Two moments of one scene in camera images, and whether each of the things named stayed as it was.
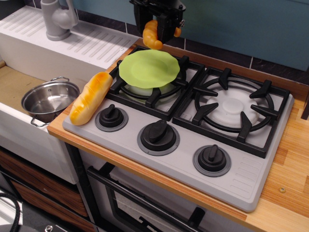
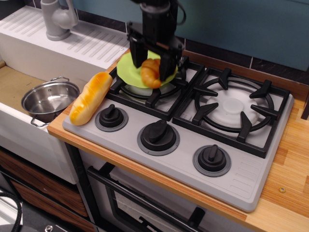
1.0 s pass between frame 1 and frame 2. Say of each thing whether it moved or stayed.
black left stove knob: stayed
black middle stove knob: stayed
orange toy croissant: moved
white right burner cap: stayed
